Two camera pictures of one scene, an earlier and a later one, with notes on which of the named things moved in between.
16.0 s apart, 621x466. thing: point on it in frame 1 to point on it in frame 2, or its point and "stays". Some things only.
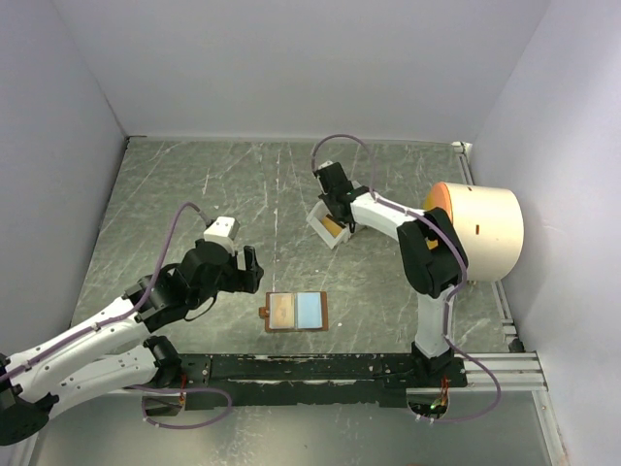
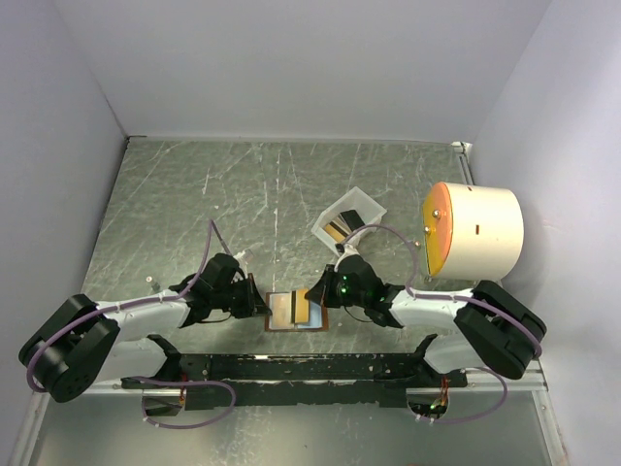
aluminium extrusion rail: [516, 372] stays
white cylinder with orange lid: [490, 222] stays
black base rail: [253, 382] stays
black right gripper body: [327, 201] to [340, 294]
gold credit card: [281, 307] stays
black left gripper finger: [253, 272] to [254, 302]
